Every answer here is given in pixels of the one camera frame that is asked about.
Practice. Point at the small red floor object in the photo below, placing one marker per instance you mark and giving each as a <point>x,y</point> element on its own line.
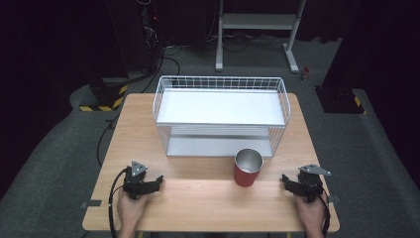
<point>305,73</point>

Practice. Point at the black yellow striped stand base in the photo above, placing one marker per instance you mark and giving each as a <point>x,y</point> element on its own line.
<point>340,100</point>
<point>106,95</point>

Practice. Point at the red steel-lined cup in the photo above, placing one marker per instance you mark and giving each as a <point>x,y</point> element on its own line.
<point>245,175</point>

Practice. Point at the person's right hand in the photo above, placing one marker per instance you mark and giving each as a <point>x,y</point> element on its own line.
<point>309,213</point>

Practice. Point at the person's left hand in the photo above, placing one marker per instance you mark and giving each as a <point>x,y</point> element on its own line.
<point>131,209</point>

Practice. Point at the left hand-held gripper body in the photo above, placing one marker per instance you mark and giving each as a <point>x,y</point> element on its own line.
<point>136,185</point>

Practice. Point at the white metal stand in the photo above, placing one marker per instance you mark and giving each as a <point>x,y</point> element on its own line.
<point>257,22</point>

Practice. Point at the grey tape strip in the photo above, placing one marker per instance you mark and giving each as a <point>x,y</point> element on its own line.
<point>91,204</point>
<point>334,199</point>

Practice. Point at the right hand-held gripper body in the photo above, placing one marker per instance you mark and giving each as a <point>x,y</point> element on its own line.
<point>310,183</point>

